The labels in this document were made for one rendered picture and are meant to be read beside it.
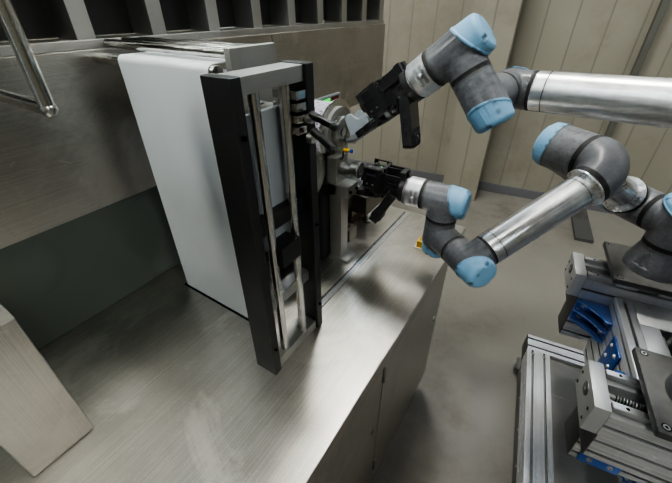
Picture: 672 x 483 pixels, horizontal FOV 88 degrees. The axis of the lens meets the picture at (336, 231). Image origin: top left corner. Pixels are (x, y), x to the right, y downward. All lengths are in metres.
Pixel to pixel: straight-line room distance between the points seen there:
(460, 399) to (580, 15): 2.72
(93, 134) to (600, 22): 3.18
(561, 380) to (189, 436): 1.47
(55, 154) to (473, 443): 1.68
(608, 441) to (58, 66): 1.37
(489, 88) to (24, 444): 0.92
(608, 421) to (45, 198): 1.25
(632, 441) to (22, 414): 1.14
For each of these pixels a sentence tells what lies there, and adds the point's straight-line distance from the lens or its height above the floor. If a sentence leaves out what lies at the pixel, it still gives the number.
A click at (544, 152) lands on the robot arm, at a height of 1.19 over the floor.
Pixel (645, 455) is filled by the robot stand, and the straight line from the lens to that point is 1.13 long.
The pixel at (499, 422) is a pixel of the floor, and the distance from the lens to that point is 1.85.
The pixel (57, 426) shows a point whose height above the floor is 0.96.
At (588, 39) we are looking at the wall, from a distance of 3.39.
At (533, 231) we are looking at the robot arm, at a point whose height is 1.09.
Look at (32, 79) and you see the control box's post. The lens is 0.52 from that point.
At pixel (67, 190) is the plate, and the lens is 0.87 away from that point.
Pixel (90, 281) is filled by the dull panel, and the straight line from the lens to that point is 0.97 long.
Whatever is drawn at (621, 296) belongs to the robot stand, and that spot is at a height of 0.73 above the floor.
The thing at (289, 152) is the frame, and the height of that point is 1.32.
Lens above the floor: 1.51
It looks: 33 degrees down
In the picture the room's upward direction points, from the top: straight up
